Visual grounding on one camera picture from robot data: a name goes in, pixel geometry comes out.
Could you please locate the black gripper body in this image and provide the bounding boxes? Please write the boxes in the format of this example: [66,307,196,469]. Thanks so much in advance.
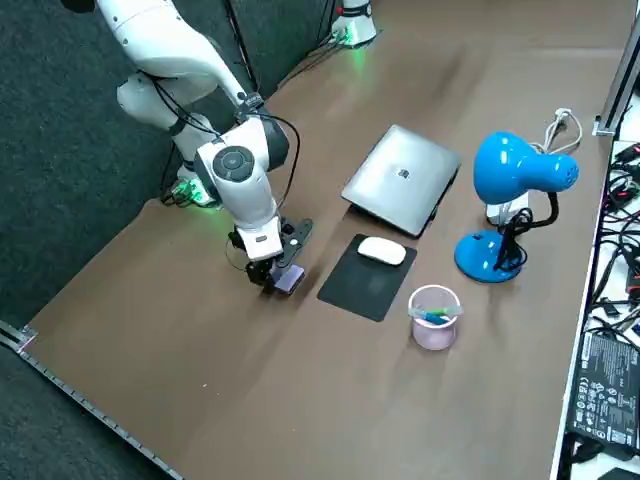
[243,256,282,280]

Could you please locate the lilac phone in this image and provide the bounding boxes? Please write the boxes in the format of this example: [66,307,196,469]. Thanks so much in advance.
[272,263,307,297]

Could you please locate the grey laptop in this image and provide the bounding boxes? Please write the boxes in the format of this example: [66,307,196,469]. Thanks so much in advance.
[340,123,463,240]

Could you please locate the black mouse pad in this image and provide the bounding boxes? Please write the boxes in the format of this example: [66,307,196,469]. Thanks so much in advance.
[316,232,419,323]

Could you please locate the white computer mouse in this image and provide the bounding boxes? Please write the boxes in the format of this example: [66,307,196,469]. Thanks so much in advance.
[356,236,408,267]

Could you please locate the blue green pen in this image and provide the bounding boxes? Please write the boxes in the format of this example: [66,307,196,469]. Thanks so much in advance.
[418,305,455,327]

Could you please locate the pink translucent cup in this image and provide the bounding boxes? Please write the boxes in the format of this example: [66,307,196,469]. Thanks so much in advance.
[406,284,463,352]

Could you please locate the white power strip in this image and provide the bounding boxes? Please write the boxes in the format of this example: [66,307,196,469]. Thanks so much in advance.
[483,192,532,227]

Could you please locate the blue desk lamp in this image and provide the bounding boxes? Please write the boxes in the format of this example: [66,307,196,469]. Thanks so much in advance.
[453,130,581,285]

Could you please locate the black labelled power brick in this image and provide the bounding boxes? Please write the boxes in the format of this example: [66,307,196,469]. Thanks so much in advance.
[566,329,640,454]

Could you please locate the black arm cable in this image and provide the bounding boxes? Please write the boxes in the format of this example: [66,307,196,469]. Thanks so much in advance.
[149,74,304,274]

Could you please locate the aluminium table edge rail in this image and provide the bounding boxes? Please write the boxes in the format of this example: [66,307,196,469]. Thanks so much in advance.
[0,319,184,480]

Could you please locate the black base cables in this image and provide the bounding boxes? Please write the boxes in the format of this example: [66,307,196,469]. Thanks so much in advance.
[278,27,351,87]

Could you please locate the white cable with plug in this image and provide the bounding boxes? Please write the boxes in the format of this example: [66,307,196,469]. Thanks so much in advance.
[529,106,584,155]

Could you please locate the tangled black cables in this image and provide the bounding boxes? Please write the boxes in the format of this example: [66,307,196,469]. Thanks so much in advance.
[593,142,640,331]

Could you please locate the aluminium post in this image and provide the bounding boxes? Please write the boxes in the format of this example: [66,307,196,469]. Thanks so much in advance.
[593,0,640,138]

